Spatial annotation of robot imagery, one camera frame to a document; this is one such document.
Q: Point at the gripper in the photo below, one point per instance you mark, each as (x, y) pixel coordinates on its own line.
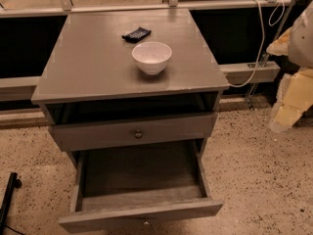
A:
(302, 43)

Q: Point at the upper grey drawer with knob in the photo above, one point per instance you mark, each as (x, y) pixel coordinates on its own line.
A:
(118, 133)

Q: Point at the thin metal pole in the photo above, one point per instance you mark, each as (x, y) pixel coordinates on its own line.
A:
(275, 48)

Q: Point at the white ceramic bowl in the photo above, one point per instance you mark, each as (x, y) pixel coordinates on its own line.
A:
(151, 57)

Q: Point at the grey wooden nightstand cabinet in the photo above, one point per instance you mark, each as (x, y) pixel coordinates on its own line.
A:
(91, 75)

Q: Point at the dark blue snack packet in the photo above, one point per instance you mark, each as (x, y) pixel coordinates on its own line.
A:
(136, 35)

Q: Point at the black bar on floor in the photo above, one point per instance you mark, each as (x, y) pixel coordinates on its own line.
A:
(13, 183)

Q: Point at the metal railing frame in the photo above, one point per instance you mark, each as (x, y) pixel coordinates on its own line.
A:
(127, 8)

